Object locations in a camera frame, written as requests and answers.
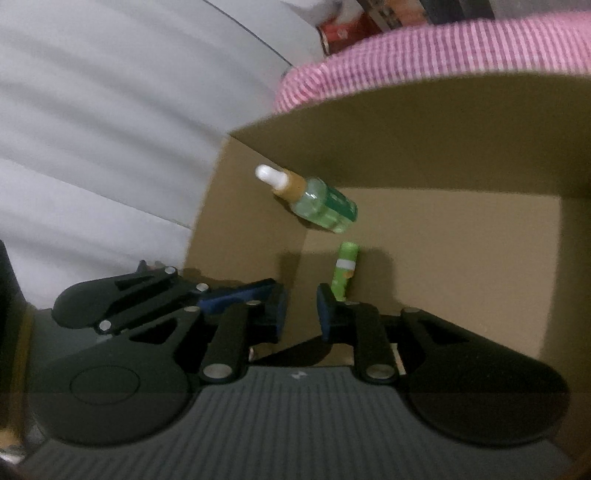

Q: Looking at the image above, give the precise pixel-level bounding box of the green lip balm tube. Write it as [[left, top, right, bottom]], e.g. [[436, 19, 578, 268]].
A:
[[329, 241, 360, 303]]

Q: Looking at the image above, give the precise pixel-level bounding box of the green dropper bottle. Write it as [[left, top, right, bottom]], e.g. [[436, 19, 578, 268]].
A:
[[255, 164, 358, 233]]

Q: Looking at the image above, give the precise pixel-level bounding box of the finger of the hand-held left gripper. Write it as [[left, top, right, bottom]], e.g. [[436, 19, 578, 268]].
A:
[[95, 261, 283, 335]]

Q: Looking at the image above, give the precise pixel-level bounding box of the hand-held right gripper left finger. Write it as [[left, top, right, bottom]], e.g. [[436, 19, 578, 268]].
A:
[[104, 284, 289, 386]]

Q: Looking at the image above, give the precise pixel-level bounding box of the cardboard box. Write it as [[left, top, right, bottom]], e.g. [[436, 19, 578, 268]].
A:
[[184, 65, 591, 444]]

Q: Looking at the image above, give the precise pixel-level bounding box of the red tissue pack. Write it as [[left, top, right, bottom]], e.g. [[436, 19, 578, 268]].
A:
[[318, 13, 384, 57]]

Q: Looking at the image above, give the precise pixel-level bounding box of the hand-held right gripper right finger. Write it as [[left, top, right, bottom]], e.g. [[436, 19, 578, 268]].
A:
[[317, 283, 485, 385]]

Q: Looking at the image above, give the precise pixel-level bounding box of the pink checkered cloth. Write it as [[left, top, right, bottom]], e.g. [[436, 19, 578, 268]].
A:
[[272, 11, 591, 116]]

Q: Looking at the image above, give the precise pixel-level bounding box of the white bedsheet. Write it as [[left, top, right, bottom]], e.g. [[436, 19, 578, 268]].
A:
[[0, 0, 319, 315]]

